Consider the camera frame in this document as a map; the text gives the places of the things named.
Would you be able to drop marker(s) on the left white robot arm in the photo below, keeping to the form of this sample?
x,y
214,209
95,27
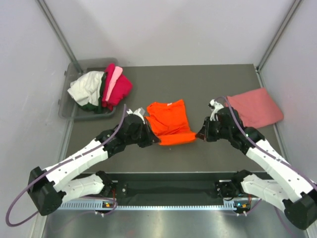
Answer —
x,y
53,186

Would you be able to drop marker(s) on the magenta t shirt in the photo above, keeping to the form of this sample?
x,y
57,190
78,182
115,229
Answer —
x,y
121,90

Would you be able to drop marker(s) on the aluminium frame post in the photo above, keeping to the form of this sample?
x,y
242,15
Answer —
x,y
280,31
59,34

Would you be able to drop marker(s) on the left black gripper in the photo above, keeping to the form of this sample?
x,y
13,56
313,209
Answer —
x,y
150,139

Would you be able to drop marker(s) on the grey plastic bin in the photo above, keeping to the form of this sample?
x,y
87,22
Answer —
x,y
68,108

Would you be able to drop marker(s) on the light pink t shirt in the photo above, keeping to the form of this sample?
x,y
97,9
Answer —
x,y
115,76

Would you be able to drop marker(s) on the right aluminium frame post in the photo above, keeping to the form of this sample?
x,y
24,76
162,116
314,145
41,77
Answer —
x,y
280,31

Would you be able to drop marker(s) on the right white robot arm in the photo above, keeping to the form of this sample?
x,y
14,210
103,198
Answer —
x,y
292,192

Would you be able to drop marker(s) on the orange t shirt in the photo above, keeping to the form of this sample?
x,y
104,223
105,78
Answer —
x,y
169,123

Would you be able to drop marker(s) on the left aluminium frame post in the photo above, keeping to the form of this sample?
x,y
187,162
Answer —
x,y
59,34

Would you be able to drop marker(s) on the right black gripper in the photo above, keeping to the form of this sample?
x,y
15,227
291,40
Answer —
x,y
204,134

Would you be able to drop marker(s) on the dark green t shirt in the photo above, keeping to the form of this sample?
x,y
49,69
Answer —
x,y
95,107

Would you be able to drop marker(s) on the white t shirt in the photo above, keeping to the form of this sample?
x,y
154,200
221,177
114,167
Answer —
x,y
77,92

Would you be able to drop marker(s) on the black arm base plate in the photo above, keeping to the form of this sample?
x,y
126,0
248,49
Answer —
x,y
174,189

